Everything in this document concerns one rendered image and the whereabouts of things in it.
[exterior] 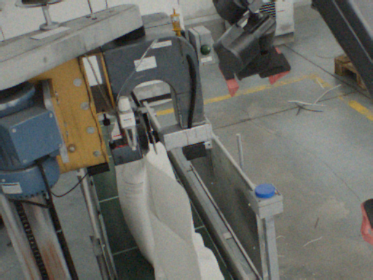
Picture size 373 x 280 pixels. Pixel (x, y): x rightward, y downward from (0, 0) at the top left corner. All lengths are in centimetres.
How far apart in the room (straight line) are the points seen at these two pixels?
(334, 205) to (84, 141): 178
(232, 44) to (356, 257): 182
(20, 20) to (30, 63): 295
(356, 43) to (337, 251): 223
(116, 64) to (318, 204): 182
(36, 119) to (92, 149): 35
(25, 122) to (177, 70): 46
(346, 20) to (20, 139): 84
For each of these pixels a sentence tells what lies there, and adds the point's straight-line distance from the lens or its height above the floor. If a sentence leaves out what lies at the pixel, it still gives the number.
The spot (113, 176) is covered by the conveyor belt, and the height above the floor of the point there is 38.
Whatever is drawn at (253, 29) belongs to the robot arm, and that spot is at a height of 145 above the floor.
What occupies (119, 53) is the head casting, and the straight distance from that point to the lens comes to 144.
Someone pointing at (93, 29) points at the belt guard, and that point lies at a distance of 136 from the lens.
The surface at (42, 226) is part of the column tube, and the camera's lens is 170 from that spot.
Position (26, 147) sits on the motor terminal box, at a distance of 122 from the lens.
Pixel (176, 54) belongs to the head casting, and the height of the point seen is 129.
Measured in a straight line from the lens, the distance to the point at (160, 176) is 142.
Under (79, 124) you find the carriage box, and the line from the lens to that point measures 149.
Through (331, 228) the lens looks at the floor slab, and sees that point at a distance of 284.
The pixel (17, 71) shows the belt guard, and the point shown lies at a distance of 123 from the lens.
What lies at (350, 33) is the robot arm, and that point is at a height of 159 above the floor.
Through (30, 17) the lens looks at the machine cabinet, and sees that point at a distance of 419.
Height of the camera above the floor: 175
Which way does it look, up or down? 29 degrees down
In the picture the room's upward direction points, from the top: 7 degrees counter-clockwise
